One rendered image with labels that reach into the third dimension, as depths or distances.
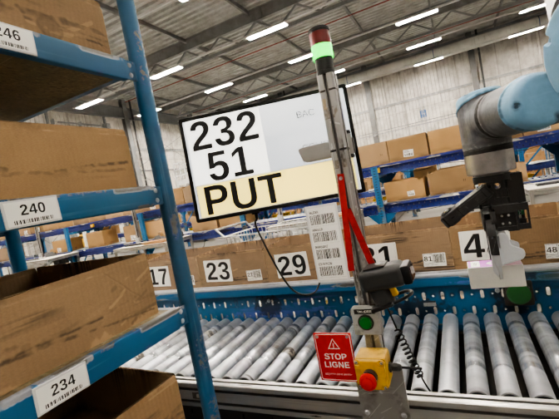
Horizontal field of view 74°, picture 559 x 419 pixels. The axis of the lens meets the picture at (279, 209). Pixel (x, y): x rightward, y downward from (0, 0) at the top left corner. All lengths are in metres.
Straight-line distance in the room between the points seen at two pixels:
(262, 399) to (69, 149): 0.89
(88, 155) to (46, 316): 0.22
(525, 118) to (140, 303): 0.68
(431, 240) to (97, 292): 1.20
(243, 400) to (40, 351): 0.80
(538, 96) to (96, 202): 0.68
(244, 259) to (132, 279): 1.19
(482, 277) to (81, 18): 0.86
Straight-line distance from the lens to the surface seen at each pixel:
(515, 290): 1.48
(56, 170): 0.57
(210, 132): 1.09
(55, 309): 0.55
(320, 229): 0.94
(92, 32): 0.68
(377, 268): 0.88
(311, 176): 1.03
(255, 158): 1.05
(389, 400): 1.06
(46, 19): 0.64
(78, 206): 0.53
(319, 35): 0.97
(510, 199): 0.88
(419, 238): 1.51
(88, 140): 0.61
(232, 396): 1.27
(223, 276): 1.87
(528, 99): 0.73
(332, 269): 0.96
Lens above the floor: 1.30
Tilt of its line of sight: 3 degrees down
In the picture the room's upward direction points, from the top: 11 degrees counter-clockwise
